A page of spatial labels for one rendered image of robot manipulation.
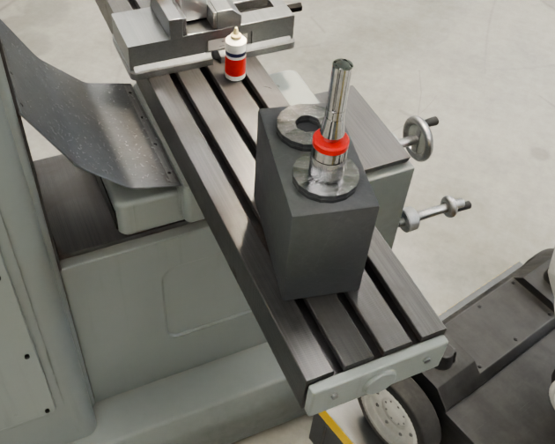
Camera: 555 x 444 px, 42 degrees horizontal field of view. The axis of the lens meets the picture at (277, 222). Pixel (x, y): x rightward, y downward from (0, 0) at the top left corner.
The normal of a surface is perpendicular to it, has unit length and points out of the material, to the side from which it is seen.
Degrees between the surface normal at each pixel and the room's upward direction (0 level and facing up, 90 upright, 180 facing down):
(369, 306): 0
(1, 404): 88
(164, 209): 90
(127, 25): 0
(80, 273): 90
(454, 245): 0
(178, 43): 90
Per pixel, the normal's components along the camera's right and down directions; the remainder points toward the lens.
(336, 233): 0.22, 0.74
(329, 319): 0.06, -0.67
